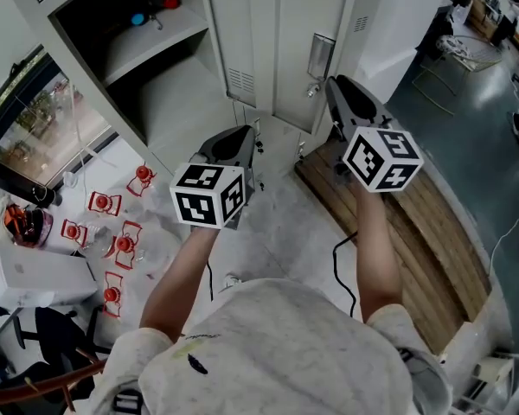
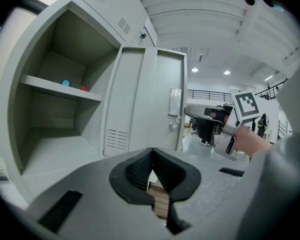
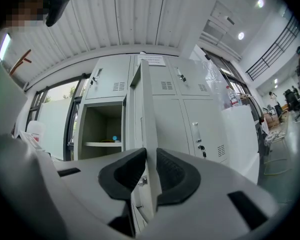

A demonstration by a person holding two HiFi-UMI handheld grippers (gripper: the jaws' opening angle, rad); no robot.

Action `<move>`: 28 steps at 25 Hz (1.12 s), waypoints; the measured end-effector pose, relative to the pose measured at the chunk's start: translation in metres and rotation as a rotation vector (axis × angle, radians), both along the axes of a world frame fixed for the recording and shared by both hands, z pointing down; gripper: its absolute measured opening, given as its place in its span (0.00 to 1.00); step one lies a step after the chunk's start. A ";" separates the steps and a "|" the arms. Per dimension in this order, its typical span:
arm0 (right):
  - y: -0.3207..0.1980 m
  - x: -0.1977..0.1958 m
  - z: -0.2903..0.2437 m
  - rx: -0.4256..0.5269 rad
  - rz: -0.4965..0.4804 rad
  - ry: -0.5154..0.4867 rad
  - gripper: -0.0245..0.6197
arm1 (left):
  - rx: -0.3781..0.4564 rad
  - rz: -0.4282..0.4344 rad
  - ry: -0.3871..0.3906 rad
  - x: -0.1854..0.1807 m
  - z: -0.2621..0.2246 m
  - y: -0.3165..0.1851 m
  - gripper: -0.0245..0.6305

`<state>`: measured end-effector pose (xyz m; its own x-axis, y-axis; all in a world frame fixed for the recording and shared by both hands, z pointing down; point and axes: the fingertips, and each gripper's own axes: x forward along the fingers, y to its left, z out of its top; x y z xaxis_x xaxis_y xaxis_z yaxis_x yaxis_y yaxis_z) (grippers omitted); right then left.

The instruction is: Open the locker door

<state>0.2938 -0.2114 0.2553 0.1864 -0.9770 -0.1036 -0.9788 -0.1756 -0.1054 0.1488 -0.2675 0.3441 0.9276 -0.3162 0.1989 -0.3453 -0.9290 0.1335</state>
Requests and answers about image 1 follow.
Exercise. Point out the person's right forearm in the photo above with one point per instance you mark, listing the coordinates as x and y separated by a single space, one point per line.
374 257

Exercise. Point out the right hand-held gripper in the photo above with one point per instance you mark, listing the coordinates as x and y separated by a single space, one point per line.
372 162

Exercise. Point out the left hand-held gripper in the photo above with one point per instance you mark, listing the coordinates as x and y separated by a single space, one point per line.
199 208

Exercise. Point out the clear water jug red cap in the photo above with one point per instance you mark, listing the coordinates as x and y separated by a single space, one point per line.
111 294
124 244
72 231
142 173
103 202

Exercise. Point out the person's left forearm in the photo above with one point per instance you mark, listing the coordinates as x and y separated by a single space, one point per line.
177 283

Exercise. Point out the brown wooden pallet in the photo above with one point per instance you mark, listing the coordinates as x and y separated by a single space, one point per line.
424 253

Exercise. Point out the black window frame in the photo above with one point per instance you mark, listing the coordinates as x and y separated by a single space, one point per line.
17 97

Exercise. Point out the red round object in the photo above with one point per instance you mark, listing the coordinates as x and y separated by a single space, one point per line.
171 2

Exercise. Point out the person's grey shoe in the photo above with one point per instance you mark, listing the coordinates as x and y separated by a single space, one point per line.
231 281

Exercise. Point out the white refrigerator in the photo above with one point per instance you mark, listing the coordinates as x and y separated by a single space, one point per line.
393 37

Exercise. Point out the white water dispenser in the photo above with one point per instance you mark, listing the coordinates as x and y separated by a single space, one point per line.
39 275

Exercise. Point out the brown wooden coat rack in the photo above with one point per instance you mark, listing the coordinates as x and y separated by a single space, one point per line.
39 385

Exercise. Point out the person's grey shirt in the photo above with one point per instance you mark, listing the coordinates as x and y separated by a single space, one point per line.
277 353

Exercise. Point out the small metal tool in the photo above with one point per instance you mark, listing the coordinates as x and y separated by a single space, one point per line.
156 22

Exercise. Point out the black office chair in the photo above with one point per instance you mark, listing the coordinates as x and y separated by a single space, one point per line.
60 340

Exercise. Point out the small clear plastic bottle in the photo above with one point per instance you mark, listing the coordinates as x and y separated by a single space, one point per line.
69 179

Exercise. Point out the black bottle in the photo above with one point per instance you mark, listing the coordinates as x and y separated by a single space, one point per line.
41 195

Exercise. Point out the grey metal locker cabinet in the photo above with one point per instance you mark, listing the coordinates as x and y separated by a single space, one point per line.
264 24

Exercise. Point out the blue round object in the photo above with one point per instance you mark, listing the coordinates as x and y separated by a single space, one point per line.
137 19

